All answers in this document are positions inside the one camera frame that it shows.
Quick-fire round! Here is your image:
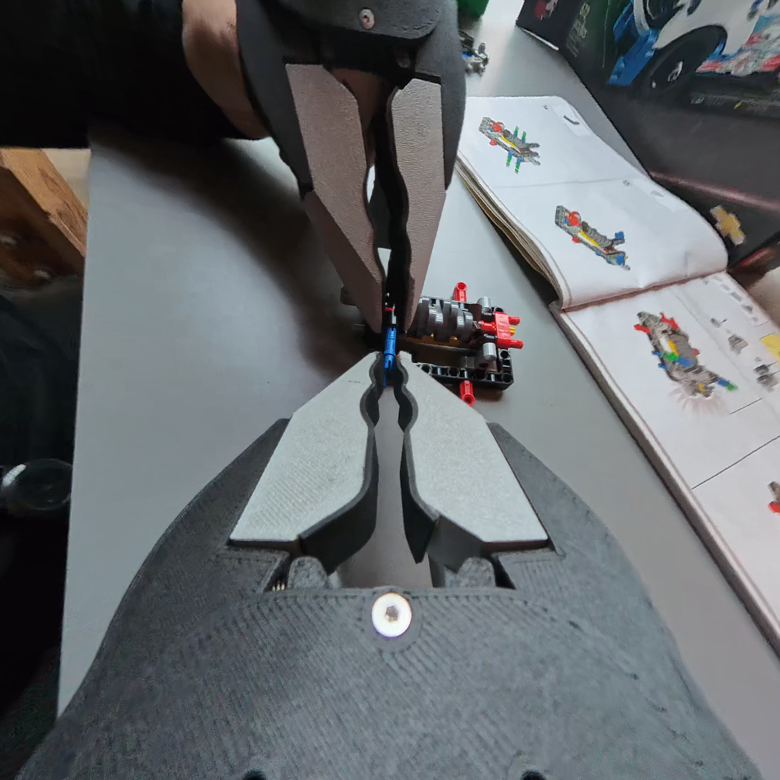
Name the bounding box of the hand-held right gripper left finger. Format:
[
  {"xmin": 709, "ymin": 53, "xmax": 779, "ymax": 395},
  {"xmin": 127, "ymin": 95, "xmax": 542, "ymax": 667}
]
[{"xmin": 228, "ymin": 352, "xmax": 381, "ymax": 575}]

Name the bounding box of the black car printed box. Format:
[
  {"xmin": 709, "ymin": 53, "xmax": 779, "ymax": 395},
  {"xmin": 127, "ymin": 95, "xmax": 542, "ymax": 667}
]
[{"xmin": 515, "ymin": 0, "xmax": 780, "ymax": 269}]

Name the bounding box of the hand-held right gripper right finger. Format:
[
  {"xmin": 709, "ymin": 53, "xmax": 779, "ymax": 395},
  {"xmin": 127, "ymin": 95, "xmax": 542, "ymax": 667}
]
[{"xmin": 395, "ymin": 353, "xmax": 551, "ymax": 574}]

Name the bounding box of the pile of lego pieces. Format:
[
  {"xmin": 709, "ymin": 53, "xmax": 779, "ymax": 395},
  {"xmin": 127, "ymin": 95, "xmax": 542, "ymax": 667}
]
[{"xmin": 460, "ymin": 30, "xmax": 490, "ymax": 75}]

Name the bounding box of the lego engine frame assembly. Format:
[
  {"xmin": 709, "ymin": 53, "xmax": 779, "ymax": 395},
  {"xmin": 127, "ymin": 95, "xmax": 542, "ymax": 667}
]
[{"xmin": 347, "ymin": 282, "xmax": 524, "ymax": 408}]

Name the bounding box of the open instruction booklet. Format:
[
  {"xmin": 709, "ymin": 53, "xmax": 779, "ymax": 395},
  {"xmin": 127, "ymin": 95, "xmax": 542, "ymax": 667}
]
[{"xmin": 454, "ymin": 95, "xmax": 780, "ymax": 656}]

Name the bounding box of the person's left hand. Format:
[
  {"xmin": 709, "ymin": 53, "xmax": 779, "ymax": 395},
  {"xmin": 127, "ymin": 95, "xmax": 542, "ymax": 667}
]
[{"xmin": 182, "ymin": 0, "xmax": 272, "ymax": 140}]

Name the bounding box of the person's left forearm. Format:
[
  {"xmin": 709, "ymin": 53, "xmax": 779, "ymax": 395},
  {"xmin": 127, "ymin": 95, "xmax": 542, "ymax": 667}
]
[{"xmin": 0, "ymin": 0, "xmax": 245, "ymax": 148}]

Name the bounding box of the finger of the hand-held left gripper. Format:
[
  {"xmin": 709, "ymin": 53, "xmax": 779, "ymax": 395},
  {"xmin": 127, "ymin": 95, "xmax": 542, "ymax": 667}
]
[
  {"xmin": 284, "ymin": 63, "xmax": 388, "ymax": 333},
  {"xmin": 372, "ymin": 78, "xmax": 451, "ymax": 335}
]

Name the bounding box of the round black knob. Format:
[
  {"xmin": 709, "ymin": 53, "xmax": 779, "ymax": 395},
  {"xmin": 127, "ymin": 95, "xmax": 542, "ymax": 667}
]
[{"xmin": 0, "ymin": 459, "xmax": 74, "ymax": 519}]

